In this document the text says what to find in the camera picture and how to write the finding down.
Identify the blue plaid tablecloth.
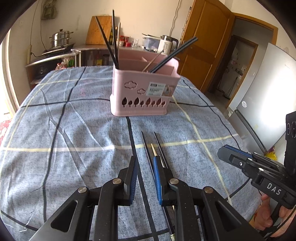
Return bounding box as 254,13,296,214
1,67,260,240

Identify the induction cooker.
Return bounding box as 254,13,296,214
41,43,75,56

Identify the person's right hand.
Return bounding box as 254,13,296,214
250,194,295,237

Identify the beige chopstick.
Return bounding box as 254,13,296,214
151,143,158,157

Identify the white refrigerator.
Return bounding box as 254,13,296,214
229,44,295,154

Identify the silver metal chopstick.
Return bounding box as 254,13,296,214
142,50,164,72

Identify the wooden door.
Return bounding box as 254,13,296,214
178,0,235,93

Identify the clear plastic storage box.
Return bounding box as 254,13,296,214
142,34,161,52

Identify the hanging green cloth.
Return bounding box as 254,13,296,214
41,0,57,20

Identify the red lid jar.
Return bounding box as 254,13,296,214
119,35,125,46

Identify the low metal side shelf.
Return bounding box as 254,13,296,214
25,51,81,90

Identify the white electric kettle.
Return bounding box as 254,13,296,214
158,35,179,55

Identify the metal dark chopstick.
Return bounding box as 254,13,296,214
154,133,170,169

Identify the pink utensil basket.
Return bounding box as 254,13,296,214
110,48,181,116

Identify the bamboo cutting board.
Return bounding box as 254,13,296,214
85,16,112,45

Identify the stainless steel steamer pot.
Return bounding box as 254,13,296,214
50,29,73,48

